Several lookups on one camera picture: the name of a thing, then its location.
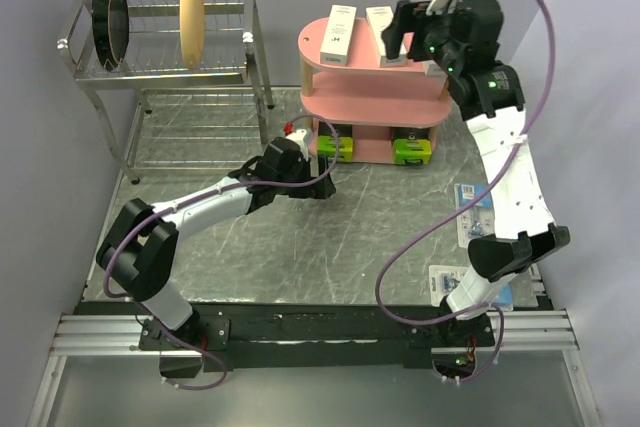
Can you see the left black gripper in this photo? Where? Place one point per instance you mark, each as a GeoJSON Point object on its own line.
{"type": "Point", "coordinates": [321, 190]}

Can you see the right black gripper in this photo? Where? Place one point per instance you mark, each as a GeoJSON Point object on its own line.
{"type": "Point", "coordinates": [407, 18]}

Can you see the white slim box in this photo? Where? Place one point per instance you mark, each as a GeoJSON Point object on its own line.
{"type": "Point", "coordinates": [431, 69]}
{"type": "Point", "coordinates": [337, 37]}
{"type": "Point", "coordinates": [378, 19]}

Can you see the pink three-tier shelf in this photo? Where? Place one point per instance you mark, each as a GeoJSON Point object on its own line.
{"type": "Point", "coordinates": [371, 99]}

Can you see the blue razor blister pack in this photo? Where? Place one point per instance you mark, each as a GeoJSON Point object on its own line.
{"type": "Point", "coordinates": [476, 222]}
{"type": "Point", "coordinates": [444, 278]}

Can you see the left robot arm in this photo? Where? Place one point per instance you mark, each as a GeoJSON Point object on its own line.
{"type": "Point", "coordinates": [139, 249]}

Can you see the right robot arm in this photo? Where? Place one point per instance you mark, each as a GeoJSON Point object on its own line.
{"type": "Point", "coordinates": [491, 103]}

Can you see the metal dish rack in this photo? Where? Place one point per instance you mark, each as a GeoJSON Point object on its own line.
{"type": "Point", "coordinates": [160, 117]}

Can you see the beige wooden plate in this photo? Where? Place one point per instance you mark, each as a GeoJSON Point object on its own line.
{"type": "Point", "coordinates": [192, 27]}

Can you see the black plate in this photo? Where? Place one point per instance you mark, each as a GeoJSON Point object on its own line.
{"type": "Point", "coordinates": [111, 31]}

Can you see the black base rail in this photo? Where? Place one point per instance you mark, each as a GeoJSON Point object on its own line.
{"type": "Point", "coordinates": [253, 336]}

